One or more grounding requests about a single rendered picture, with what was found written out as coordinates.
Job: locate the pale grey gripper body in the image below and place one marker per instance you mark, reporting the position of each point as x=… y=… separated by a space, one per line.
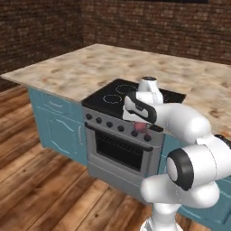
x=140 y=127

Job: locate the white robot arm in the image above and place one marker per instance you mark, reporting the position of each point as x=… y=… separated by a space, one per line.
x=192 y=168

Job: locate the black stove knob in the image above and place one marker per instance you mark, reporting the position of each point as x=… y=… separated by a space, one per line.
x=109 y=124
x=98 y=120
x=147 y=138
x=121 y=128
x=89 y=116
x=134 y=133

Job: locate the black and silver stove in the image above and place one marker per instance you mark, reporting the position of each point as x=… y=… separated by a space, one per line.
x=99 y=96

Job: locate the silver oven door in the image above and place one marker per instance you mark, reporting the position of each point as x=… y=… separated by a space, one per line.
x=118 y=150

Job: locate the blue cupboard door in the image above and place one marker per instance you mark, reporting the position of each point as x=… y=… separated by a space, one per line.
x=61 y=133

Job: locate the blue drawer front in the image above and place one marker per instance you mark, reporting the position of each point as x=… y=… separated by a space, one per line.
x=58 y=103

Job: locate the blue island cabinet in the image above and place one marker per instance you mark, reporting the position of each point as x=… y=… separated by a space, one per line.
x=35 y=117

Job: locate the blue cupboard front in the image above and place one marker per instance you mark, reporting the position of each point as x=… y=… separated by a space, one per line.
x=224 y=210

